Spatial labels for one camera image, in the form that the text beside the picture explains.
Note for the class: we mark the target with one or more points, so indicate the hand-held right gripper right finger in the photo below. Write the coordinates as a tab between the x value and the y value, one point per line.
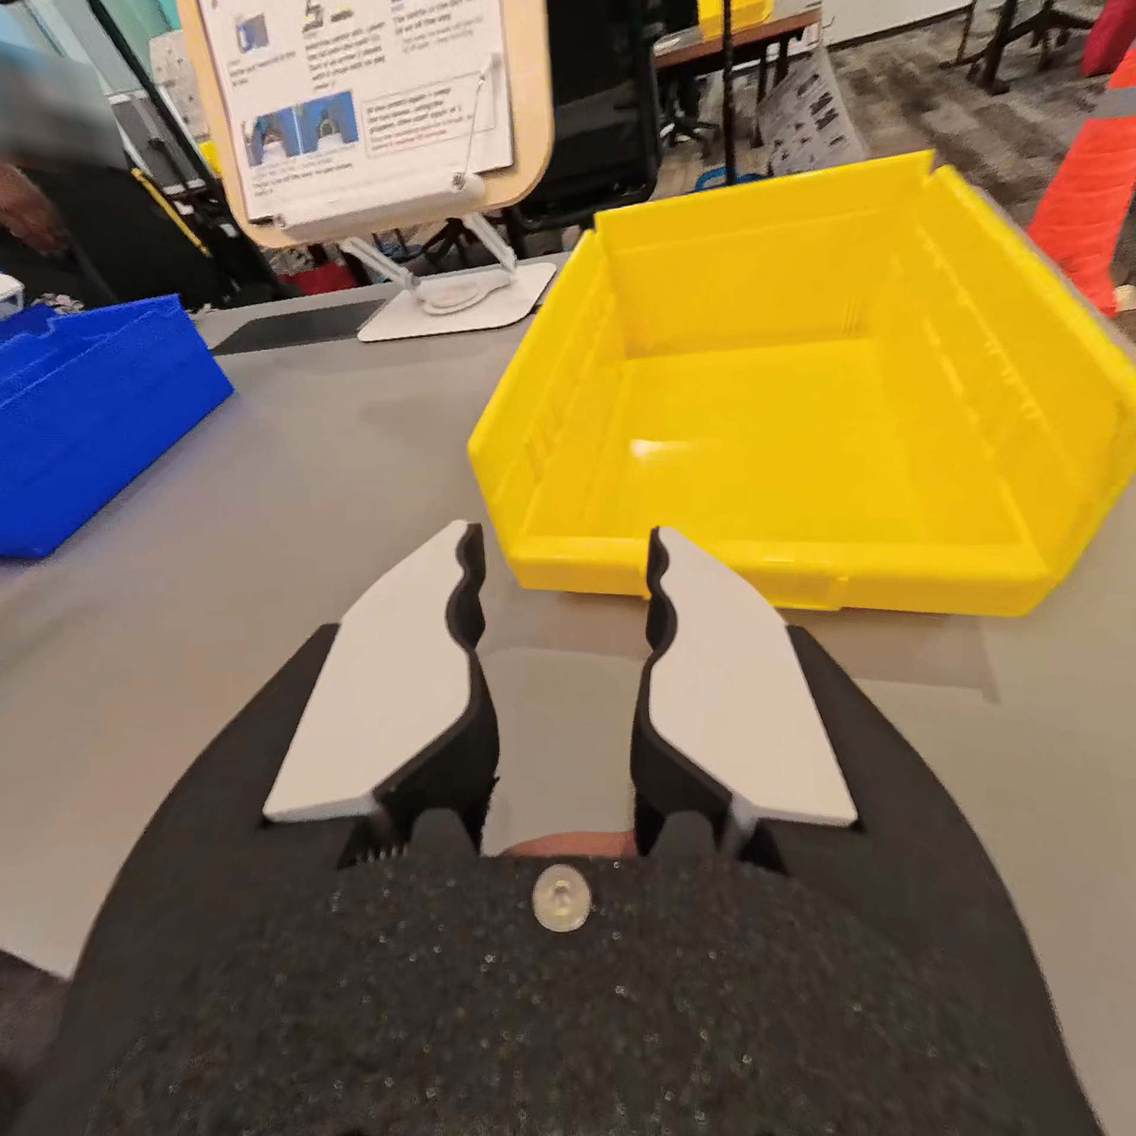
745	710

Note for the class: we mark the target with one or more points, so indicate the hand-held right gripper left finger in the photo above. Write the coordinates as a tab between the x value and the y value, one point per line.
372	701

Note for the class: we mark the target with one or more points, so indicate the yellow plastic bin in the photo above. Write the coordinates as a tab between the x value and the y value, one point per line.
798	426
732	14

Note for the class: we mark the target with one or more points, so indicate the blue plastic bin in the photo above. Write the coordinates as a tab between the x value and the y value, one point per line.
88	426

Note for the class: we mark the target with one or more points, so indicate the person's right hand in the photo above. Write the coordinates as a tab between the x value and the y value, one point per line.
572	845

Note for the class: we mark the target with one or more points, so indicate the red bag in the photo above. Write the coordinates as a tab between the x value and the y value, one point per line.
319	280

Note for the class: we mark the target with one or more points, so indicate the blue round floor base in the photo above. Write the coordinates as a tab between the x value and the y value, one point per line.
727	180

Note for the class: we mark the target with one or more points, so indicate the hanging printed tag sheet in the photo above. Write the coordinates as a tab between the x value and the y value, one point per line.
811	115

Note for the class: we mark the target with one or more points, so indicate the orange traffic cone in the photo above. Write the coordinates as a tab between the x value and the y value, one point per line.
1087	204

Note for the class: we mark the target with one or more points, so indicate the black floor stand pole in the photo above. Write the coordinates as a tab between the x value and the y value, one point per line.
729	88

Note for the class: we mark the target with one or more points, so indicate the instruction sheet on stand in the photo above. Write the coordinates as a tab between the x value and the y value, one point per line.
533	88

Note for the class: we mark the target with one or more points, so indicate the printed instruction sheet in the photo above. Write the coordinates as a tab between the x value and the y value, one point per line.
354	53

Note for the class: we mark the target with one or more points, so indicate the brown wooden table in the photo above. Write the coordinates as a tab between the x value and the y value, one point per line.
745	31

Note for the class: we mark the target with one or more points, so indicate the dark office desk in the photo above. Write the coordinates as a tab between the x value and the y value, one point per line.
1001	62

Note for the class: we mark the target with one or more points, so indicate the red plastic bin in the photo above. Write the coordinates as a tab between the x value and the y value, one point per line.
1109	35

